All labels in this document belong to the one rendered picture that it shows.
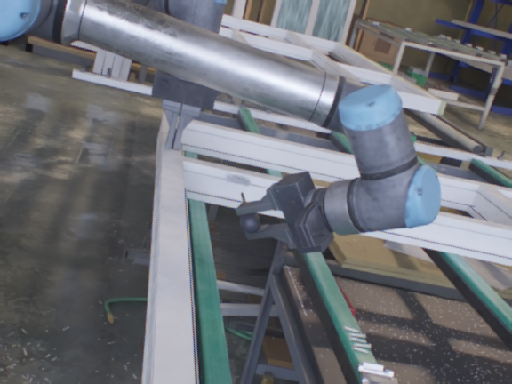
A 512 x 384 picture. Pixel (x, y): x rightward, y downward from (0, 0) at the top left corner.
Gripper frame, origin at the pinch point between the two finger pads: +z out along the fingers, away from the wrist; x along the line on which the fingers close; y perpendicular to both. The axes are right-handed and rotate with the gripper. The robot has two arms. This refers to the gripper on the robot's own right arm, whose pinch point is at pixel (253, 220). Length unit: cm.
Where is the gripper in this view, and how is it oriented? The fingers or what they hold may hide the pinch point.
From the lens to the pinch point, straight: 148.5
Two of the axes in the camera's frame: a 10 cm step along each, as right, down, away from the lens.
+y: 4.8, -4.6, 7.5
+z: -8.0, 1.2, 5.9
